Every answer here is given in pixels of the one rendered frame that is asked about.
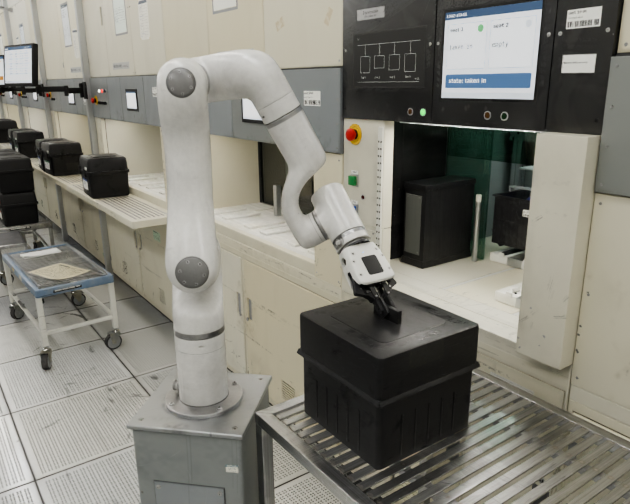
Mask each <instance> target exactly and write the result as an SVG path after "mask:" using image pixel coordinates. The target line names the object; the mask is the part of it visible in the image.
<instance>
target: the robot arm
mask: <svg viewBox="0 0 630 504"><path fill-rule="evenodd" d="M233 99H248V100H250V101H251V102H252V104H253V105H254V107H255V109H256V110H257V112H258V114H259V116H260V117H261V119H262V121H263V123H264V124H265V126H266V128H267V130H268V131H269V133H270V135H271V137H272V138H273V140H274V142H275V143H276V145H277V147H278V148H279V150H280V152H281V154H282V155H283V157H284V159H285V161H286V162H287V165H288V174H287V178H286V181H285V184H284V187H283V191H282V197H281V208H282V213H283V216H284V219H285V221H286V223H287V225H288V227H289V229H290V230H291V232H292V234H293V235H294V238H295V239H296V240H297V242H298V243H299V245H300V246H301V247H303V248H305V249H310V248H313V247H315V246H317V245H319V244H321V243H323V242H325V241H326V240H329V239H330V240H331V242H332V244H333V246H334V248H335V250H336V252H337V254H338V255H339V259H340V263H341V266H342V269H343V272H344V274H345V277H346V279H347V281H348V284H349V286H350V287H351V289H352V290H353V294H354V296H358V297H363V298H365V299H367V300H368V301H369V302H370V303H373V305H374V307H375V309H376V311H377V313H378V314H379V316H380V318H381V319H382V318H384V317H385V316H386V315H388V314H389V312H390V311H389V309H388V307H387V305H386V304H388V305H390V306H392V307H394V308H396V306H395V304H394V302H393V300H392V299H391V297H390V294H391V289H392V287H394V286H395V285H396V284H397V282H396V281H395V280H394V279H393V277H394V276H395V274H394V272H393V270H392V268H391V266H390V264H389V263H388V261H387V260H386V258H385V256H384V255H383V253H382V252H381V251H380V249H379V248H378V247H377V246H376V245H375V243H374V242H370V241H369V240H370V236H369V235H368V233H367V231H366V229H365V227H364V225H363V223H362V221H361V219H360V217H359V216H358V214H357V212H356V210H355V208H354V206H353V204H352V202H351V200H350V199H349V197H348V195H347V193H346V191H345V189H344V187H343V185H342V184H340V183H330V184H327V185H324V186H322V187H321V188H319V189H318V190H317V191H316V192H315V193H314V194H313V195H312V198H311V202H312V204H313V206H314V208H315V209H314V211H312V212H311V213H309V214H307V215H304V214H303V213H302V211H301V210H300V207H299V195H300V192H301V190H302V188H303V186H304V185H305V183H306V182H307V181H308V180H309V179H310V178H311V177H312V176H313V175H314V174H315V173H316V172H317V171H318V170H319V169H320V168H321V167H322V166H323V165H324V164H325V162H326V154H325V151H324V149H323V147H322V145H321V143H320V141H319V139H318V138H317V136H316V134H315V132H314V130H313V128H312V126H311V124H310V122H309V120H308V118H307V117H306V115H305V113H304V111H303V109H302V107H301V105H300V103H299V102H298V100H297V98H296V96H295V94H294V92H293V90H292V88H291V87H290V85H289V83H288V81H287V79H286V77H285V76H284V74H283V72H282V70H281V69H280V67H279V65H278V64H277V63H276V61H275V60H274V59H273V58H272V57H271V56H269V55H268V54H266V53H264V52H262V51H258V50H251V49H241V50H232V51H225V52H220V53H215V54H210V55H205V56H200V57H194V58H183V57H179V58H174V59H171V60H169V61H168V62H166V63H165V64H164V65H163V66H162V67H161V68H160V70H159V72H158V75H157V103H158V111H159V118H160V124H161V130H162V137H163V144H164V153H165V166H166V178H167V234H166V252H165V267H166V272H167V276H168V278H169V280H170V281H171V283H172V315H173V328H174V340H175V352H176V363H177V375H178V380H176V379H174V380H173V384H172V388H171V389H170V390H169V391H168V393H167V394H166V397H165V406H166V408H167V409H168V411H169V412H171V413H172V414H173V415H176V416H178V417H181V418H186V419H208V418H213V417H217V416H220V415H223V414H225V413H227V412H229V411H231V410H233V409H234V408H235V407H237V406H238V405H239V403H240V402H241V400H242V398H243V391H242V387H241V386H240V385H239V384H238V383H237V382H236V381H234V380H232V379H229V378H228V375H227V358H226V341H225V323H224V306H223V282H222V259H221V248H220V244H219V241H218V239H217V238H216V229H215V218H214V204H213V182H212V159H211V141H210V126H209V112H208V103H210V102H217V101H225V100H233ZM386 282H387V283H388V285H387V283H386ZM382 288H383V289H384V290H383V289H382ZM376 289H377V291H378V293H379V295H380V297H379V295H378V293H377V291H376ZM370 291H371V292H370Z"/></svg>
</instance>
